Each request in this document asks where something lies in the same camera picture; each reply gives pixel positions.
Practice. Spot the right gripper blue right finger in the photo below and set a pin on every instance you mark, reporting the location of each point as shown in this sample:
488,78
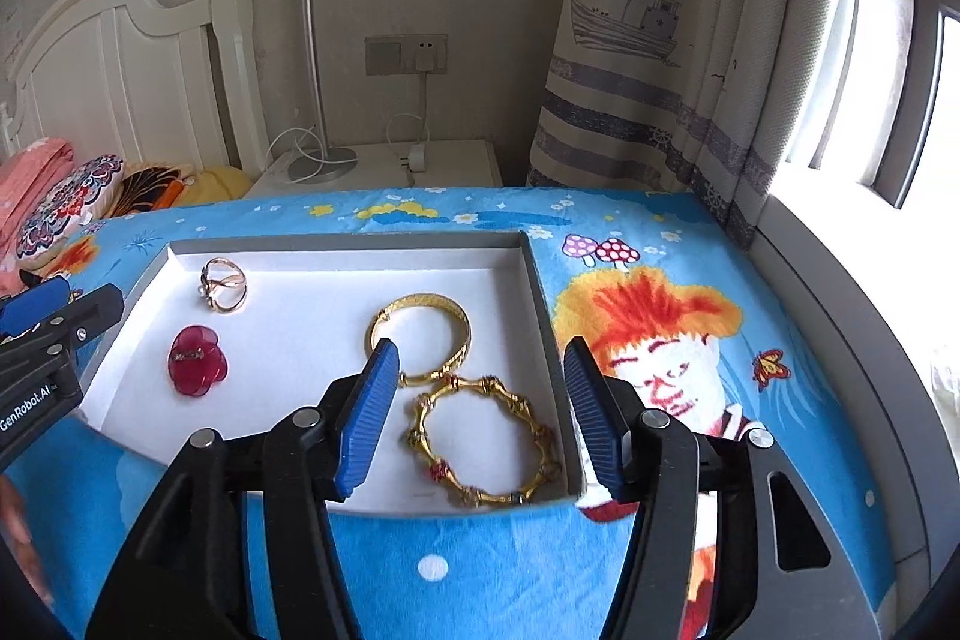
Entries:
600,418

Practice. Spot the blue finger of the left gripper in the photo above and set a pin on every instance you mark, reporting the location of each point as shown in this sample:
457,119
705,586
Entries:
22,312

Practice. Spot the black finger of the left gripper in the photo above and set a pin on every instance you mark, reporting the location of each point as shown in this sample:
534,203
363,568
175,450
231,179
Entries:
73,326

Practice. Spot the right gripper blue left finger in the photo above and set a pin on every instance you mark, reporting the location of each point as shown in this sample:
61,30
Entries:
183,571

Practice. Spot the red flower brooch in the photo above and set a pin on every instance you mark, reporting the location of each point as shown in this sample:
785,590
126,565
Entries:
195,361

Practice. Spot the gold bamboo bangle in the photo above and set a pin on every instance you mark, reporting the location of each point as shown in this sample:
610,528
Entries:
483,443

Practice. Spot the plain gold bangle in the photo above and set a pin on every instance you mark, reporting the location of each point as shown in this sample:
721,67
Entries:
431,330

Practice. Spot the person's left hand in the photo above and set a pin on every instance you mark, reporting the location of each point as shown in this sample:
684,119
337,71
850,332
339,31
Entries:
16,532

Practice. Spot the patterned pillow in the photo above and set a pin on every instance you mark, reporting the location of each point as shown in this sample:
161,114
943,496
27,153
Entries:
80,198

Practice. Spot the pink folded blanket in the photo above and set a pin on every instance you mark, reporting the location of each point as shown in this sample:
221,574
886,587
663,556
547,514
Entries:
27,177

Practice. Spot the grey cardboard tray box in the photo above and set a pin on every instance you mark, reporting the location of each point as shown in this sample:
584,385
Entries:
291,314

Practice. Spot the yellow bed sheet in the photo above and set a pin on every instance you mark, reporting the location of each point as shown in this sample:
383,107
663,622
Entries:
155,186

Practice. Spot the white wooden headboard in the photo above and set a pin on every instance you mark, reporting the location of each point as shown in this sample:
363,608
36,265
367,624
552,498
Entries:
154,84

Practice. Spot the blue cartoon bed sheet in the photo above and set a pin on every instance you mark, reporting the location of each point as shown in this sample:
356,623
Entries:
481,513

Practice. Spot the grey window sill ledge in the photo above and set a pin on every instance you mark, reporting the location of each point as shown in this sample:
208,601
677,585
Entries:
878,326

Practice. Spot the silver lamp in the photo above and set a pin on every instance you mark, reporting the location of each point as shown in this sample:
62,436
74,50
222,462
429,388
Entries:
322,162

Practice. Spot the white nightstand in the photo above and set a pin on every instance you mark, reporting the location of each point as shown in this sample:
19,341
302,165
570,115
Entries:
372,167

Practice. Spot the sailboat print curtain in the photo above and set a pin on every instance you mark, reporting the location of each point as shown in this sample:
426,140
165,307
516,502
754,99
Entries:
701,96

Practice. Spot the wall socket plate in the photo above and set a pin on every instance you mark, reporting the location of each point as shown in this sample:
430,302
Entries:
394,54

